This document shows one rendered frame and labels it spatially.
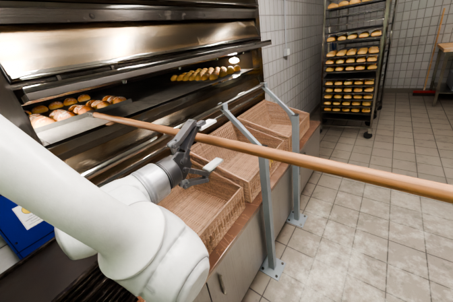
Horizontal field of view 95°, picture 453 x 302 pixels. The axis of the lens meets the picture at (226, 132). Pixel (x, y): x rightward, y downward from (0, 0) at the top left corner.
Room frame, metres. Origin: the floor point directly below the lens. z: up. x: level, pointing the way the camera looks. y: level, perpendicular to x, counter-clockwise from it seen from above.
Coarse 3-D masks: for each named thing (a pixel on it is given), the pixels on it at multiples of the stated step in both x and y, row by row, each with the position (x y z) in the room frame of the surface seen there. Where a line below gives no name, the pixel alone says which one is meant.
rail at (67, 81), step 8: (264, 40) 1.96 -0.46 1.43; (232, 48) 1.58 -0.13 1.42; (184, 56) 1.23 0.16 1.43; (192, 56) 1.27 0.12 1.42; (200, 56) 1.32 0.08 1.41; (144, 64) 1.03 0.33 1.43; (152, 64) 1.06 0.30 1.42; (160, 64) 1.10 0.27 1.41; (104, 72) 0.89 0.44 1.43; (112, 72) 0.91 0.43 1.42; (120, 72) 0.94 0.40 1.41; (64, 80) 0.78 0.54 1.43; (72, 80) 0.80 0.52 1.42; (80, 80) 0.82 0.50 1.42; (24, 88) 0.70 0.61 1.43; (32, 88) 0.71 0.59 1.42; (40, 88) 0.72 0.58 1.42; (48, 88) 0.74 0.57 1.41
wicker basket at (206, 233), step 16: (192, 160) 1.14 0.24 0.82; (192, 176) 1.16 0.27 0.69; (208, 176) 1.07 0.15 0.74; (176, 192) 1.07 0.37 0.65; (192, 192) 1.13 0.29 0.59; (208, 192) 1.09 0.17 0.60; (224, 192) 1.00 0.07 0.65; (240, 192) 0.91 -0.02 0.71; (176, 208) 1.00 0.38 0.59; (192, 208) 0.98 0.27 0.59; (208, 208) 0.96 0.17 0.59; (224, 208) 0.80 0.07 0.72; (240, 208) 0.89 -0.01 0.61; (192, 224) 0.86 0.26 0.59; (208, 224) 0.70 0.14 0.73; (224, 224) 0.78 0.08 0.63; (208, 240) 0.74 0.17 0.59
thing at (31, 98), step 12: (240, 48) 1.66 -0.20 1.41; (252, 48) 1.78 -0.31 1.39; (192, 60) 1.26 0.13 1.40; (204, 60) 1.36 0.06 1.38; (132, 72) 0.97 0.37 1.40; (144, 72) 1.02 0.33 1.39; (156, 72) 1.18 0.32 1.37; (72, 84) 0.79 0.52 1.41; (84, 84) 0.82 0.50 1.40; (96, 84) 0.85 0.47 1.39; (108, 84) 1.02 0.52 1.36; (24, 96) 0.71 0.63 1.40; (36, 96) 0.71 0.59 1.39; (48, 96) 0.73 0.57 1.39
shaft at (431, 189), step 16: (96, 112) 1.17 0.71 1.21; (144, 128) 0.83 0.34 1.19; (160, 128) 0.75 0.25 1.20; (176, 128) 0.72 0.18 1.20; (208, 144) 0.60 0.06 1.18; (224, 144) 0.55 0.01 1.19; (240, 144) 0.52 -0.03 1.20; (288, 160) 0.42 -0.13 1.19; (304, 160) 0.40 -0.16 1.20; (320, 160) 0.38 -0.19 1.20; (352, 176) 0.33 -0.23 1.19; (368, 176) 0.32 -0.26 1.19; (384, 176) 0.30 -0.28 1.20; (400, 176) 0.30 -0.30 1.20; (416, 192) 0.27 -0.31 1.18; (432, 192) 0.26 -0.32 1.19; (448, 192) 0.25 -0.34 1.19
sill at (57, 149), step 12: (252, 72) 2.04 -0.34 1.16; (216, 84) 1.62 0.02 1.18; (228, 84) 1.73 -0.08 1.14; (180, 96) 1.38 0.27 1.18; (192, 96) 1.41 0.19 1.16; (156, 108) 1.19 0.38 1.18; (168, 108) 1.25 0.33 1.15; (84, 132) 0.93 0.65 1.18; (96, 132) 0.93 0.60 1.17; (108, 132) 0.97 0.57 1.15; (60, 144) 0.82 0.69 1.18; (72, 144) 0.85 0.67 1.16
